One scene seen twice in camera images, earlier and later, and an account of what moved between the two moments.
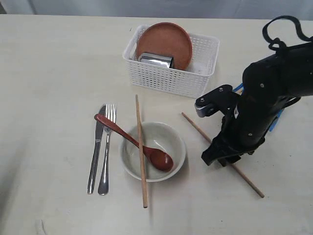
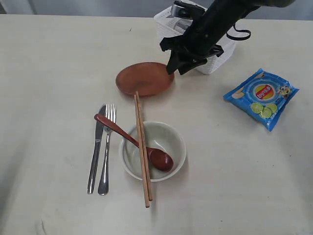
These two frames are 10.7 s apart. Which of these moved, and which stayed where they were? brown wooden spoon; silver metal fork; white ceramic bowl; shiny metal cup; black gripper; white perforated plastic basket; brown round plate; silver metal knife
Moved: shiny metal cup; brown round plate; white perforated plastic basket; black gripper
Stayed: silver metal knife; brown wooden spoon; white ceramic bowl; silver metal fork
